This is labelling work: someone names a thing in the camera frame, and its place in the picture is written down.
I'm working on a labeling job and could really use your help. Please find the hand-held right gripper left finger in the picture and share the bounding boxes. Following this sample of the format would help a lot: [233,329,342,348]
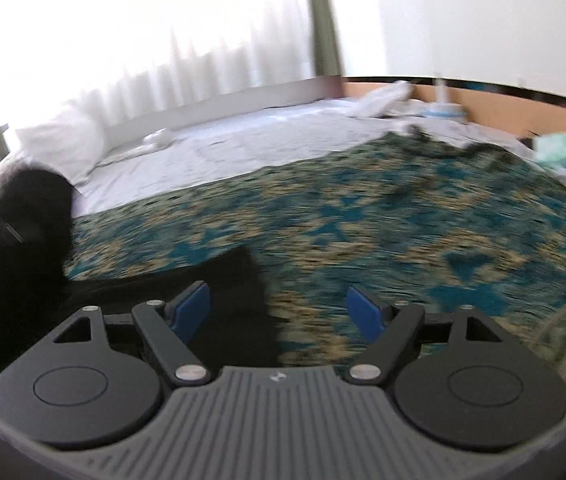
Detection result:
[53,280,212,388]

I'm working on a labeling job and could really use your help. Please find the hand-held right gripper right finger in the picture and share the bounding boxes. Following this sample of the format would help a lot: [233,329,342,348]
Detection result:
[341,284,510,387]

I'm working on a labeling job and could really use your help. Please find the black pants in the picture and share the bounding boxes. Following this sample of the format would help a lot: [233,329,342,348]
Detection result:
[0,167,284,396]

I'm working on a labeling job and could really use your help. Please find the teal paisley blanket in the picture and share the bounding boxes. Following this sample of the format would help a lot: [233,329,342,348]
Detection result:
[65,130,566,367]

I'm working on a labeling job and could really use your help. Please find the white bed sheet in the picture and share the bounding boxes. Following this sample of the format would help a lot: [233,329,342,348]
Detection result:
[70,96,534,217]

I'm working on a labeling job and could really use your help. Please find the small white cloth bundle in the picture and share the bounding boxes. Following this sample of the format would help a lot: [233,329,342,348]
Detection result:
[132,128,174,154]

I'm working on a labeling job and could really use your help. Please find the white pillow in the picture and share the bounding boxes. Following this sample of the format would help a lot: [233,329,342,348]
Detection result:
[15,104,110,186]

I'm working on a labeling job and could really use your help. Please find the crumpled white cloth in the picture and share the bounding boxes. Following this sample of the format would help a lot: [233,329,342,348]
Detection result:
[352,80,414,119]

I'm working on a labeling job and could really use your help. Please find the light blue box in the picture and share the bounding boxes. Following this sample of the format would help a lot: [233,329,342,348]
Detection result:
[420,102,466,122]

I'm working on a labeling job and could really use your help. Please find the grey bed headboard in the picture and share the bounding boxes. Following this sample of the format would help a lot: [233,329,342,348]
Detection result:
[103,76,346,134]

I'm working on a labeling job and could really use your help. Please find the sheer white curtain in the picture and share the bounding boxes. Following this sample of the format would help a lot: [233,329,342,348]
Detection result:
[0,0,314,128]

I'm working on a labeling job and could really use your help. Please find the wooden bed frame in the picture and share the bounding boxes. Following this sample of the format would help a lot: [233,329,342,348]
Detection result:
[342,75,566,142]

